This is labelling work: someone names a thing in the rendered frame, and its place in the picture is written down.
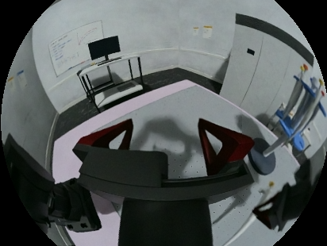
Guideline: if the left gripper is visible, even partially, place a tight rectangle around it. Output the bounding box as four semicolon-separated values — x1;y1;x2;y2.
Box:
253;184;309;233

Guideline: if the blue carousel stand with black round base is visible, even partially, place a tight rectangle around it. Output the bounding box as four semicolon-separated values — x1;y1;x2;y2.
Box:
248;77;320;175

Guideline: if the grey rectangular mat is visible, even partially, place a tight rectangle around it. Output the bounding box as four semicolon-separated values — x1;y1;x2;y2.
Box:
92;85;299;246

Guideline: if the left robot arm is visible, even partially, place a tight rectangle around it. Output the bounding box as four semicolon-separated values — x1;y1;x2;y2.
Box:
2;133;321;235

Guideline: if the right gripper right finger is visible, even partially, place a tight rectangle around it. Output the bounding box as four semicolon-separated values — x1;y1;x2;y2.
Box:
198;117;254;175

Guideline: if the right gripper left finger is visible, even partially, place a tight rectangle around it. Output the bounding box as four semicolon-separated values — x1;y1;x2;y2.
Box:
77;119;134;149

